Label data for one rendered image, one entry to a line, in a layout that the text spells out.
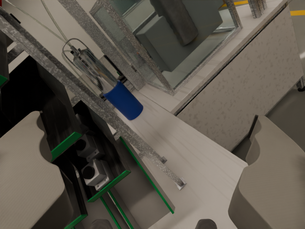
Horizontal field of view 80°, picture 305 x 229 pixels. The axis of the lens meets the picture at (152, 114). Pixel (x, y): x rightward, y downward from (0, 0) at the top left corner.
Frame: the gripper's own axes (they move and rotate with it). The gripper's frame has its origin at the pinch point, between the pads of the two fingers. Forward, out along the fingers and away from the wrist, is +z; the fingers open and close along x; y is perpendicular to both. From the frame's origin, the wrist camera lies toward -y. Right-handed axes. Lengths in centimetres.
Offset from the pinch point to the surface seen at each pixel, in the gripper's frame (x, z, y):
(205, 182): 23, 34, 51
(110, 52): -29, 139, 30
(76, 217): -17.4, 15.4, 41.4
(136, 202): -3, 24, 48
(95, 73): -32, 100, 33
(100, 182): -11.4, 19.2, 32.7
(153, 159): 3, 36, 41
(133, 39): -8, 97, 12
